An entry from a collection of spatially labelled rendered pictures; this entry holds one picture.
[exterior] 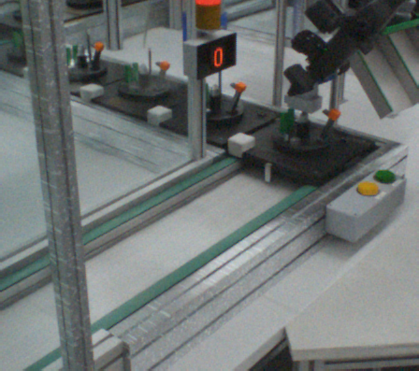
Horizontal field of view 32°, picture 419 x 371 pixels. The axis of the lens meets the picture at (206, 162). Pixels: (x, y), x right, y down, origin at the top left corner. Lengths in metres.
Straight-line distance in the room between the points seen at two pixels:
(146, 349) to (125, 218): 0.36
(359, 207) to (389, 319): 0.24
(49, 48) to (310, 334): 0.72
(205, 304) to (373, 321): 0.30
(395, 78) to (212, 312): 0.88
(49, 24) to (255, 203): 0.85
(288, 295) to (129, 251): 0.30
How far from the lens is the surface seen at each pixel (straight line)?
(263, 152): 1.61
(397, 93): 1.86
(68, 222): 0.85
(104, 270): 1.33
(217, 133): 1.70
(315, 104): 1.60
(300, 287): 1.38
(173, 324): 1.16
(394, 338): 1.29
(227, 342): 1.25
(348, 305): 1.35
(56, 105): 0.79
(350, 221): 1.42
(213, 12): 1.45
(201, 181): 1.55
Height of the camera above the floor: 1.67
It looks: 27 degrees down
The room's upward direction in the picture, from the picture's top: straight up
